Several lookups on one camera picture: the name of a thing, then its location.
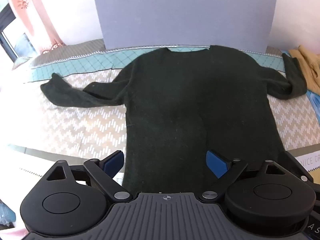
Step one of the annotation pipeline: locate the tan garment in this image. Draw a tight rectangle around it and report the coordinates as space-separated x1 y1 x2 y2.
287 45 320 93

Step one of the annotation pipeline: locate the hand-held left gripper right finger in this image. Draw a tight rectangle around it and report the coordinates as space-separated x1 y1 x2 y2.
199 150 288 202

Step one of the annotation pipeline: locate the pink floral curtain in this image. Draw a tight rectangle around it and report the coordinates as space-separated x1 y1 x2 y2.
5 0 67 55

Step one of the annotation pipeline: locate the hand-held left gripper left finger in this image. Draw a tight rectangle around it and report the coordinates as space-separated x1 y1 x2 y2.
45 151 133 203

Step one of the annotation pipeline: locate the dark green sweater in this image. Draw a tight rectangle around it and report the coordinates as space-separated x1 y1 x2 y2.
40 44 307 193

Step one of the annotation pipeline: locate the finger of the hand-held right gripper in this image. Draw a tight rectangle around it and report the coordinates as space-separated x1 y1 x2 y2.
282 151 315 182

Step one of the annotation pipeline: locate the dark window frame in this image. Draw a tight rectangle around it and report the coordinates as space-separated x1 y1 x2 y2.
0 0 40 63

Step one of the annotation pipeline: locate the grey-blue board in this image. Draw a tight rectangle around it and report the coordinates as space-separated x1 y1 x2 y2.
91 0 280 53

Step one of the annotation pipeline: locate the blue patterned cloth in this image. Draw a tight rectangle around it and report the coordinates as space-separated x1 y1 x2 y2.
306 89 320 123

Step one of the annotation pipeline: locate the printed zigzag bed sheet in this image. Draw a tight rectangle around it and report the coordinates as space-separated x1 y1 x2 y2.
0 39 320 189

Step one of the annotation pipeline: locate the bluish plastic bag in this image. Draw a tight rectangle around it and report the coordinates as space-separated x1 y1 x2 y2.
0 199 16 228

